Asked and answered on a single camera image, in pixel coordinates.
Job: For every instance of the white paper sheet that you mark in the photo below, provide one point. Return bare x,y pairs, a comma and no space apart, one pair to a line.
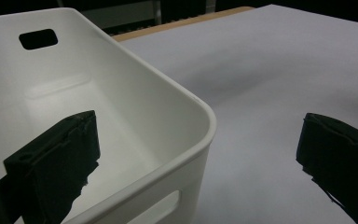
261,62

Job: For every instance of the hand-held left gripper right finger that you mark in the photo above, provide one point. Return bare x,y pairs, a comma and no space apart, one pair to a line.
345,161

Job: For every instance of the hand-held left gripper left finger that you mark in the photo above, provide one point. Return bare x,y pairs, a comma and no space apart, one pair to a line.
56,161

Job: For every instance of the white plastic bin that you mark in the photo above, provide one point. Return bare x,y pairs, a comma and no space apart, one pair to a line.
130,118

